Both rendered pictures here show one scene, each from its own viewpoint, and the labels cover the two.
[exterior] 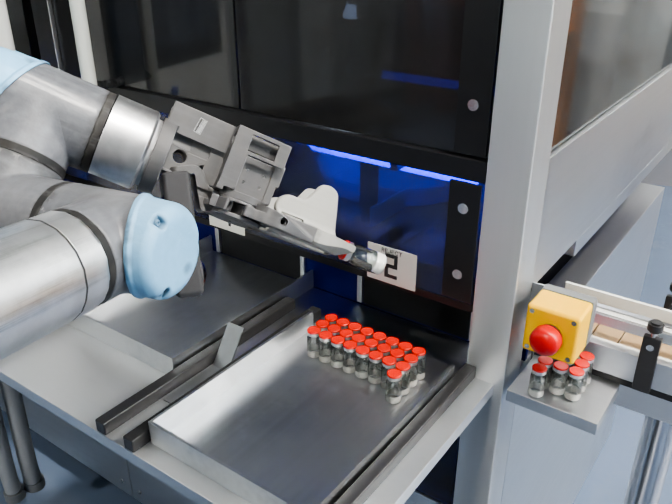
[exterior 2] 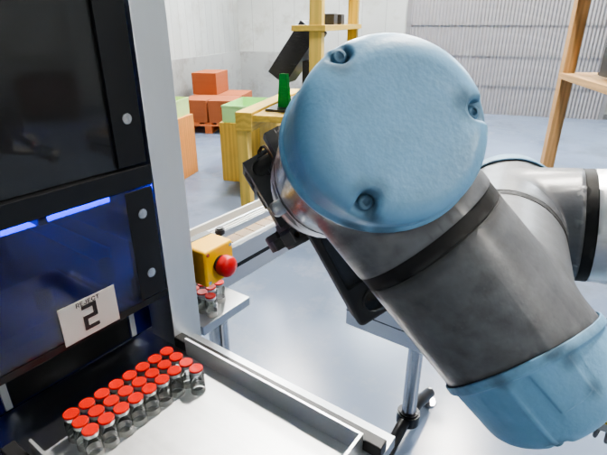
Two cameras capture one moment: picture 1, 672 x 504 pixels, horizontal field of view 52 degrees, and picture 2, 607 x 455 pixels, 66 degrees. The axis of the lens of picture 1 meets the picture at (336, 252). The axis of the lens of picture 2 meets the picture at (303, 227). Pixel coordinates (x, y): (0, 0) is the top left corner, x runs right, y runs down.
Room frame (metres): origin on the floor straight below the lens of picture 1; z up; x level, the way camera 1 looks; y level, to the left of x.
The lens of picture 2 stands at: (0.62, 0.47, 1.40)
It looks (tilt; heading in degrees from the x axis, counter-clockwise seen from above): 24 degrees down; 270
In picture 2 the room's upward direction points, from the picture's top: straight up
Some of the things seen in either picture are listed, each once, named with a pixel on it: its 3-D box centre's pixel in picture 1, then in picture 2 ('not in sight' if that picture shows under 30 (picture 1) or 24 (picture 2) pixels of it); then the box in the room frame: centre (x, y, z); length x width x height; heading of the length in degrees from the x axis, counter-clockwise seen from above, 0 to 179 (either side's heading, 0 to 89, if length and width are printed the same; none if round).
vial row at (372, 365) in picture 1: (356, 359); (144, 404); (0.85, -0.03, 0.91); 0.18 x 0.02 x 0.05; 54
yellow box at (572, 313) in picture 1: (558, 323); (207, 258); (0.80, -0.30, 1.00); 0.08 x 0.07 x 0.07; 144
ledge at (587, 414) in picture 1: (566, 386); (203, 303); (0.83, -0.34, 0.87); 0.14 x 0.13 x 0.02; 144
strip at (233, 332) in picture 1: (204, 362); not in sight; (0.83, 0.19, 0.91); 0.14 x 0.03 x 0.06; 145
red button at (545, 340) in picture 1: (546, 338); (224, 264); (0.76, -0.28, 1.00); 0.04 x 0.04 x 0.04; 54
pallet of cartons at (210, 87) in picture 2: not in sight; (219, 99); (1.85, -6.44, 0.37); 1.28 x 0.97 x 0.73; 72
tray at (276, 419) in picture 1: (310, 402); (198, 446); (0.76, 0.03, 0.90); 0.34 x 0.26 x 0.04; 144
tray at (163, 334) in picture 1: (195, 295); not in sight; (1.05, 0.25, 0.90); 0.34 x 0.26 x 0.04; 144
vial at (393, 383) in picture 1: (393, 386); (197, 379); (0.78, -0.08, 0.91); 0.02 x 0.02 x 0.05
